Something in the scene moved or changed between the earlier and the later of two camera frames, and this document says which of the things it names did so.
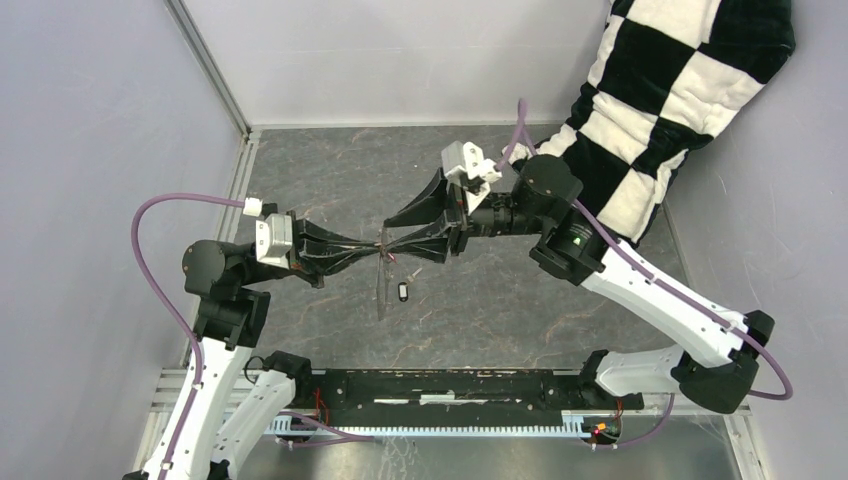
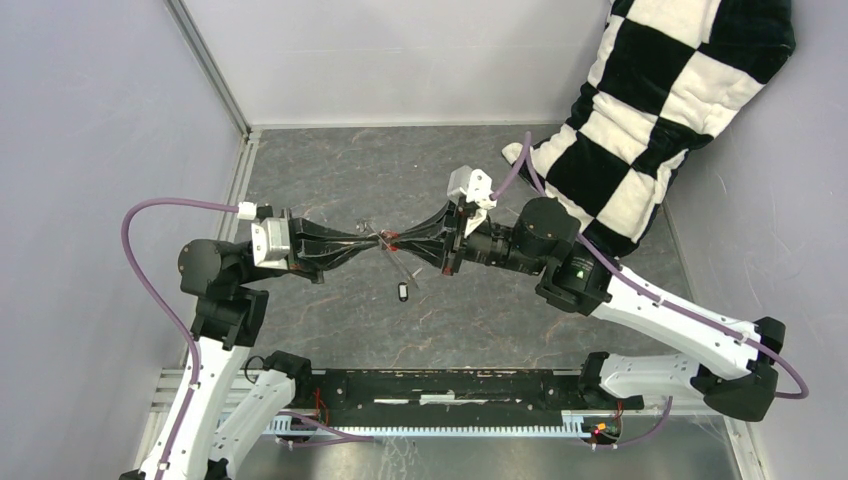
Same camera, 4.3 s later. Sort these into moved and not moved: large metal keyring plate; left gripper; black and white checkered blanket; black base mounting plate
Moved: large metal keyring plate
Not moved: black base mounting plate; black and white checkered blanket; left gripper
